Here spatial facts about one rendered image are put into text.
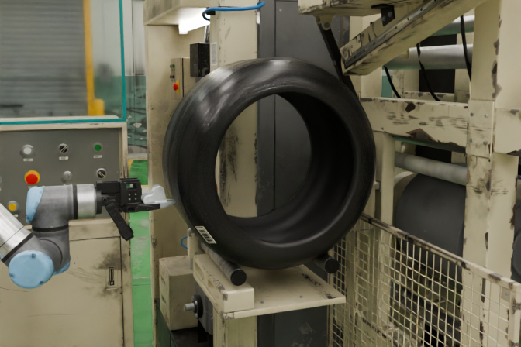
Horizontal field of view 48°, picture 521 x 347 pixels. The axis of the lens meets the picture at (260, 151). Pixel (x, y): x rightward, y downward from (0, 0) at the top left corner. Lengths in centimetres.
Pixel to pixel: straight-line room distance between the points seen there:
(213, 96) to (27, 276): 62
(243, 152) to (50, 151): 72
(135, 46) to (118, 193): 923
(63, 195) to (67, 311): 85
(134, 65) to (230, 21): 889
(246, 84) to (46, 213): 60
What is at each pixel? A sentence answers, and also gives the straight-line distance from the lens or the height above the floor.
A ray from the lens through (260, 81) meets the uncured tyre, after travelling 151.
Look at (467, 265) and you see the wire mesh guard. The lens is 148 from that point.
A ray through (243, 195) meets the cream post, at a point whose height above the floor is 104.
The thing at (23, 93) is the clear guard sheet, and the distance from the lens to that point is 218.
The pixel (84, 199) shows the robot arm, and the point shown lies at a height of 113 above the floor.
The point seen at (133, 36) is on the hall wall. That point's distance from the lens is 1076.
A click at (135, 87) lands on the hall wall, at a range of 1067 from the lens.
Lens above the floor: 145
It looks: 8 degrees down
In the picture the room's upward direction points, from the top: straight up
